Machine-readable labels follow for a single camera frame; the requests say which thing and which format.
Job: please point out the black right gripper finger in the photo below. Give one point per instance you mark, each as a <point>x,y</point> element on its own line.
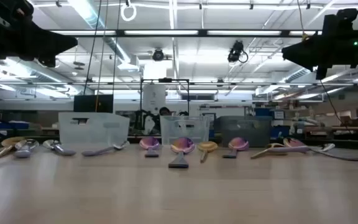
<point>309,60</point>
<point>306,46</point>

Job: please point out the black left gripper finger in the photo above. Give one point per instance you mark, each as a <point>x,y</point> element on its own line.
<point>56,52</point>
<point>54,40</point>

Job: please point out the iridescent purple spoon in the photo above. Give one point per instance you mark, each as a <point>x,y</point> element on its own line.
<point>238,143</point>
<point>149,143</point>
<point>182,145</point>
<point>292,142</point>

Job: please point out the gold spoon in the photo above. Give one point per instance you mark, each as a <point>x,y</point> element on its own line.
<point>273,145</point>
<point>207,146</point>
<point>2,152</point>

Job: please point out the wooden spoon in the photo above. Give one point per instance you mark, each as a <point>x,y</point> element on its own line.
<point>9,141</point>

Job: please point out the black background robot arm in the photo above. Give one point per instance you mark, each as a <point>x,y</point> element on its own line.
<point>140,119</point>

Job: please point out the blue storage crate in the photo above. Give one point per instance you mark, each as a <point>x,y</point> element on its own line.
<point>263,112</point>
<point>280,132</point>

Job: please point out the wooden workbench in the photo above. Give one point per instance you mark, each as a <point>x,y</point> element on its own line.
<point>353,128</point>

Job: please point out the blue storage tote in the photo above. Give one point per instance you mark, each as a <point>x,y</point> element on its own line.
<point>8,125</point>

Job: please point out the grey plastic bin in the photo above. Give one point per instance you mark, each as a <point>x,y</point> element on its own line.
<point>253,130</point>

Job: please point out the large frosted plastic bin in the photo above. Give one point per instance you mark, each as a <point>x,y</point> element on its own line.
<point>98,132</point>

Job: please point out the white upright panel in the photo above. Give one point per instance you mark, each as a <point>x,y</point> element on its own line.
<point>154,96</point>

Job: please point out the black tubular stand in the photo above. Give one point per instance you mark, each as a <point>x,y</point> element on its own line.
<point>166,80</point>

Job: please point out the person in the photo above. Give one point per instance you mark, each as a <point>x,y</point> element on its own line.
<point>165,111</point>

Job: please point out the small clear plastic bin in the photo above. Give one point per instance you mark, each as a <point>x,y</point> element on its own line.
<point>194,130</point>

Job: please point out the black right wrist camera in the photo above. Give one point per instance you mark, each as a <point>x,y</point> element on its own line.
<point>343,20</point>

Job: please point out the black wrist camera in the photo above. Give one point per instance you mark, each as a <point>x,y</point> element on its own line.
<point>8,9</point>
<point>343,20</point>

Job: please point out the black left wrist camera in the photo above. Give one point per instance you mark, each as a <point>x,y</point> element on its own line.
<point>8,9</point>

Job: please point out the silver ceiling duct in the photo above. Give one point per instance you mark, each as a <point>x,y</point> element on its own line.
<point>117,46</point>

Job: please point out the black aluminium table frame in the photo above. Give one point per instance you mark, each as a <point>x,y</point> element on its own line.
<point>353,143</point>

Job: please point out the black overhead camera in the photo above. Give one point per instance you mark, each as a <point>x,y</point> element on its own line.
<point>158,55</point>

